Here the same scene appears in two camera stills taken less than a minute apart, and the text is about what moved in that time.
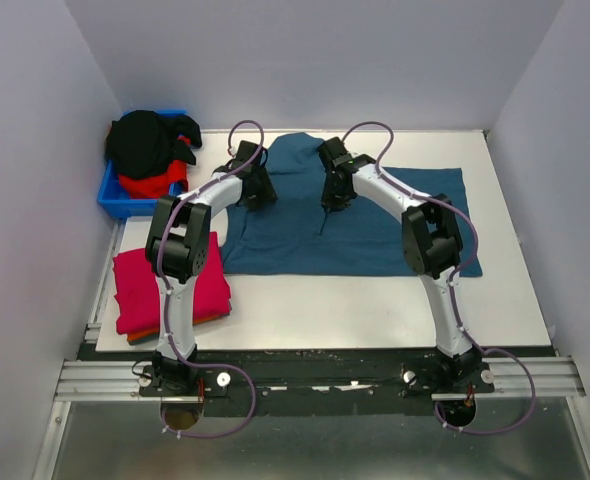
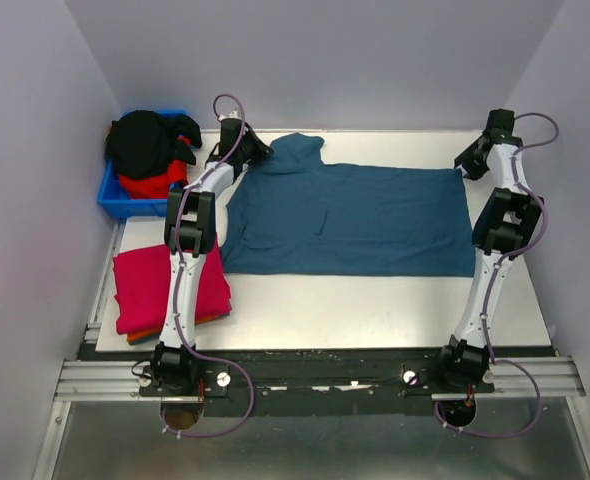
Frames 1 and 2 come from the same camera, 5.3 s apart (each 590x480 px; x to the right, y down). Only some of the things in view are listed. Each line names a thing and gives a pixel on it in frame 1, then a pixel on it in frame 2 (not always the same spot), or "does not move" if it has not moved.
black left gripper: (266, 194) → (260, 150)
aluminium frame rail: (106, 381) does not move
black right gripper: (328, 200) → (472, 171)
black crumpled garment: (143, 144) does not move
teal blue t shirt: (297, 236) does not move
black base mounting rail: (314, 382) does not move
